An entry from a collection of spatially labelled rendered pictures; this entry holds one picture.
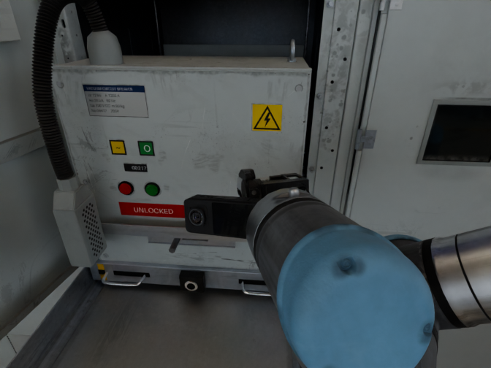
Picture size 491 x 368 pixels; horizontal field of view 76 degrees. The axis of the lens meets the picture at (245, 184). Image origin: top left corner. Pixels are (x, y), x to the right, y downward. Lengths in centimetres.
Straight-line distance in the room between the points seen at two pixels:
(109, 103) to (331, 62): 48
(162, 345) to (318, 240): 62
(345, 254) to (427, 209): 79
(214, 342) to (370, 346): 58
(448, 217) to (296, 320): 84
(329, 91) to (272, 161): 25
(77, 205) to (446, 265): 60
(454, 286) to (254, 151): 41
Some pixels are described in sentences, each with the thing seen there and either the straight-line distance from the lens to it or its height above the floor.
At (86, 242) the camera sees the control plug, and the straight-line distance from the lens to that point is 73.
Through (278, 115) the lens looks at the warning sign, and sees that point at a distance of 60.
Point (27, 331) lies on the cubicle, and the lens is 165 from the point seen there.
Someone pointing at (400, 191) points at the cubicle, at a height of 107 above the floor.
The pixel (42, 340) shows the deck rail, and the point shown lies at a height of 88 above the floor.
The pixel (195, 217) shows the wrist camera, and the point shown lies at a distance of 39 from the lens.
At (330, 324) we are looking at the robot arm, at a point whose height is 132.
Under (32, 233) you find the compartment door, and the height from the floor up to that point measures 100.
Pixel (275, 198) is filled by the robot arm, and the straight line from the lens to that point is 30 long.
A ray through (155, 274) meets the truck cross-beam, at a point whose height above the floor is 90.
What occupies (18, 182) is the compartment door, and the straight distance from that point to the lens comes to 89.
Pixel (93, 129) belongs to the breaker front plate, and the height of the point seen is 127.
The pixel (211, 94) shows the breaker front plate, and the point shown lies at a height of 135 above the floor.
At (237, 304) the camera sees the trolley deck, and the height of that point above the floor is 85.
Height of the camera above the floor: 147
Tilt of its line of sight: 28 degrees down
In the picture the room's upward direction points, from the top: straight up
